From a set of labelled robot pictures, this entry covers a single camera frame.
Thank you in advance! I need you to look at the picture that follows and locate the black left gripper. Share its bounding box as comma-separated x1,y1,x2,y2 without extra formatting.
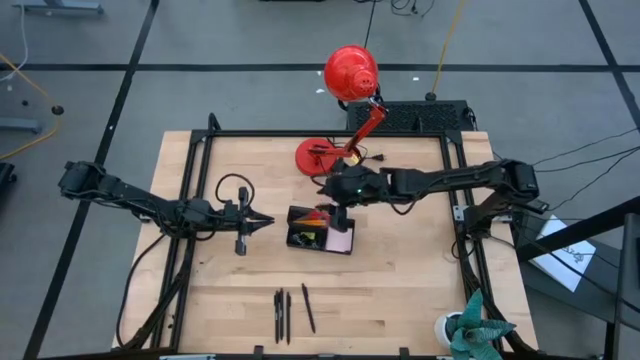
214,186,275,257

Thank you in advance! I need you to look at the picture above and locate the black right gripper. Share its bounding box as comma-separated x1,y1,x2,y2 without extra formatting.
315,162,390,234

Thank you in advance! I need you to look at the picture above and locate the pink sticky note pad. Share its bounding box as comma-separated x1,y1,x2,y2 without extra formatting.
324,227,353,254

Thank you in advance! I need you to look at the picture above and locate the black mesh desk organizer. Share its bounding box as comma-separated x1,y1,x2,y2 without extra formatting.
285,204,356,256

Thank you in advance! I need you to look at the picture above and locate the black perforated metal case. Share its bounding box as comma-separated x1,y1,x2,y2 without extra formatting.
345,99,475,134

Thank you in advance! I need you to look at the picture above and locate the red desk lamp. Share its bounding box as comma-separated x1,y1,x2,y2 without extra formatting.
294,44,389,179

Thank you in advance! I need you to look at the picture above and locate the teal plant in white pot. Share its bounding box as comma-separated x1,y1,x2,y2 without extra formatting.
433,288,518,360

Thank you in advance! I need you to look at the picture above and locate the grey furniture base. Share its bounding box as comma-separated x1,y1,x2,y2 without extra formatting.
0,117,42,135
12,0,105,16

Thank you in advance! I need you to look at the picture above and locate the black chair caster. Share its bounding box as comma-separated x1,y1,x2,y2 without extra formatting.
0,162,17,201

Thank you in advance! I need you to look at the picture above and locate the white paper sheet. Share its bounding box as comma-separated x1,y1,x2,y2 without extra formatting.
529,214,598,293

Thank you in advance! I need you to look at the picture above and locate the black metal stand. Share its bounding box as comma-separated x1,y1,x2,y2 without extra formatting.
514,194,640,360

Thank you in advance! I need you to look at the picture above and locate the black lamp power cable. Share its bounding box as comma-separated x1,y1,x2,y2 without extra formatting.
309,135,386,189

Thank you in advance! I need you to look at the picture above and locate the black aluminium table frame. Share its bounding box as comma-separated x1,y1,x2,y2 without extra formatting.
119,112,539,360

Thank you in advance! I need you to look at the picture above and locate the yellow hanging cable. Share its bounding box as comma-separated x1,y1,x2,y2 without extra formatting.
430,0,469,96

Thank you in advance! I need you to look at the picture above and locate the yellow floor cable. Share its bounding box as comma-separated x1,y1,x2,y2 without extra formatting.
0,52,65,162

